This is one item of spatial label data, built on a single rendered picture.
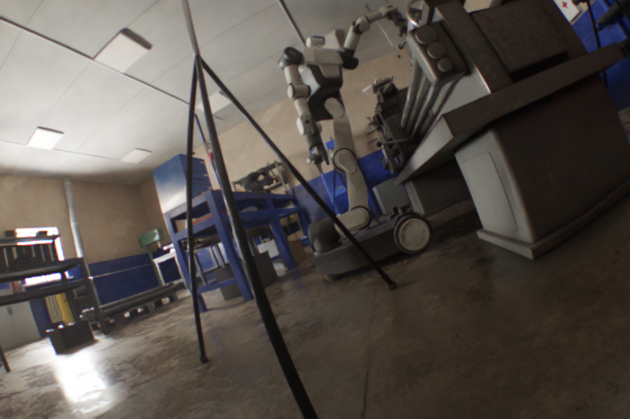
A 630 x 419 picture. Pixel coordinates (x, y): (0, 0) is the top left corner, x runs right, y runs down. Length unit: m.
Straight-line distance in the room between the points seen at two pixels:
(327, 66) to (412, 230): 1.11
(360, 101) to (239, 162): 3.29
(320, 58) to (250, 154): 5.44
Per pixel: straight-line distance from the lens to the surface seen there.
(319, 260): 1.61
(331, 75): 1.84
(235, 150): 7.32
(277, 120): 6.99
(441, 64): 0.86
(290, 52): 1.87
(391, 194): 4.94
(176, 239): 2.39
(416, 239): 1.48
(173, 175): 2.40
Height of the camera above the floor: 0.33
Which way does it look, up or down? 8 degrees up
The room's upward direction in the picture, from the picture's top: 22 degrees counter-clockwise
